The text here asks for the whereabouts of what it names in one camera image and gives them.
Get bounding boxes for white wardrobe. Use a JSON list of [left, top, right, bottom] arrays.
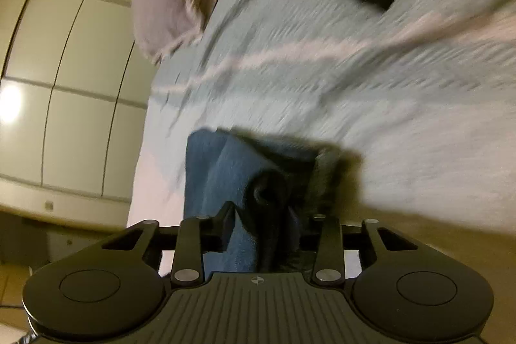
[[0, 0, 151, 204]]

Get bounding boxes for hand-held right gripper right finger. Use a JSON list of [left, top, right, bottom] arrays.
[[287, 206, 419, 285]]

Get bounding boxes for blue jeans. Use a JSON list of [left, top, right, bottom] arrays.
[[183, 128, 344, 274]]

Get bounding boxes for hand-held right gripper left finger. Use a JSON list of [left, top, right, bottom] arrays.
[[103, 201, 235, 287]]

